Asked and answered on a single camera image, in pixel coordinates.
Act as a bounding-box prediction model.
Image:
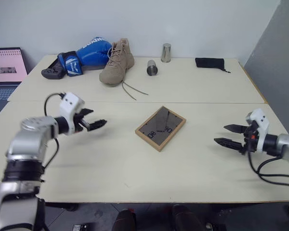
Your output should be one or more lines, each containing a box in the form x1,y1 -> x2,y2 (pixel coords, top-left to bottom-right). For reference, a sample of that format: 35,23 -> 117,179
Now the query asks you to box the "black drawstring pouch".
195,57 -> 231,74

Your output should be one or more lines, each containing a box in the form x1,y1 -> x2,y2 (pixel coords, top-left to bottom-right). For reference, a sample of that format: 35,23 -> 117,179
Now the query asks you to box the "wooden framed grey board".
134,105 -> 187,153

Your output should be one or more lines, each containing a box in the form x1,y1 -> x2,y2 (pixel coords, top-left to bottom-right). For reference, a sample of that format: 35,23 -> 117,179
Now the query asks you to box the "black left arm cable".
39,92 -> 66,178

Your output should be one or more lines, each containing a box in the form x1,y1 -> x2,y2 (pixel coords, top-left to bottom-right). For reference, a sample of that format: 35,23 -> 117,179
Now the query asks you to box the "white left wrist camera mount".
59,92 -> 86,133

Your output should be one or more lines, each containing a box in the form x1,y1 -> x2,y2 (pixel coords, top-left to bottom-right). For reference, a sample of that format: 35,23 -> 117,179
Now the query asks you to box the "blue boxing glove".
57,36 -> 113,77

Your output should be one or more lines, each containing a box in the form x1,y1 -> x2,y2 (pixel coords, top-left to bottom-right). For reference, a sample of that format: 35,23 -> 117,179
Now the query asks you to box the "tan suede boot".
99,38 -> 149,101

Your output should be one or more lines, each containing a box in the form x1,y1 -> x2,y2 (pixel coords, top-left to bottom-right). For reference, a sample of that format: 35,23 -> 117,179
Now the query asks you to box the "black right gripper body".
239,121 -> 259,155

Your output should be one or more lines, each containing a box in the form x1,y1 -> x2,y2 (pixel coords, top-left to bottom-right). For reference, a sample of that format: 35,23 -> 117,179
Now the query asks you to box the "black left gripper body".
73,112 -> 91,133

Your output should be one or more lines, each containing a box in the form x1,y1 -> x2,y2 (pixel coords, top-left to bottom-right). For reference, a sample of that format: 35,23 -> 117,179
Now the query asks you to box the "black game controller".
41,57 -> 65,80

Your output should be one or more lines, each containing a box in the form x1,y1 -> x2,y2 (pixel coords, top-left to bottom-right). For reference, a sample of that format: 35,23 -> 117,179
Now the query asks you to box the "dark rounded shape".
111,208 -> 137,231

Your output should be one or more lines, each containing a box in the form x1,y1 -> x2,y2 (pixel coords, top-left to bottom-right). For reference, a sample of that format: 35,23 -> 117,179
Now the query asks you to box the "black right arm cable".
246,149 -> 289,189

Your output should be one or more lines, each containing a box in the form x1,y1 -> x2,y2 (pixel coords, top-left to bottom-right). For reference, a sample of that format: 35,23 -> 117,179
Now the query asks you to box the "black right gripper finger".
223,124 -> 248,134
213,137 -> 245,153

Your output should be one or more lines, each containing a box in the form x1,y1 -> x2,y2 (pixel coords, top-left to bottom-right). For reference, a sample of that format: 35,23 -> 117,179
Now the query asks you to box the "lying steel cup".
146,60 -> 158,77

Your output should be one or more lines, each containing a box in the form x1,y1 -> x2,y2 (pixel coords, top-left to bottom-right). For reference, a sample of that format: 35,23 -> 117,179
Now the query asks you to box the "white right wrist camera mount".
245,108 -> 269,154

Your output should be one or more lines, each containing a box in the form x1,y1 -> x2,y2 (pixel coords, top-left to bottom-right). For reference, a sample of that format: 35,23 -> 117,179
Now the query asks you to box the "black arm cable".
39,92 -> 66,178
246,149 -> 289,189

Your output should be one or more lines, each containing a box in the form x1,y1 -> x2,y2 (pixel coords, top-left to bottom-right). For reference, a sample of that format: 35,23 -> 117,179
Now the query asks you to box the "upright steel cup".
160,43 -> 172,63

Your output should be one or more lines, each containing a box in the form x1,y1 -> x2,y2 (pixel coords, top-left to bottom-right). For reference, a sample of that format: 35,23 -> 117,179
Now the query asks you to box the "laptop with pink screen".
0,47 -> 28,116

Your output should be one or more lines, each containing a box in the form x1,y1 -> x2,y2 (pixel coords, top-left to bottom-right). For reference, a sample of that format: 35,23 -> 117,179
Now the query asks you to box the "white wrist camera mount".
245,108 -> 269,154
59,92 -> 86,133

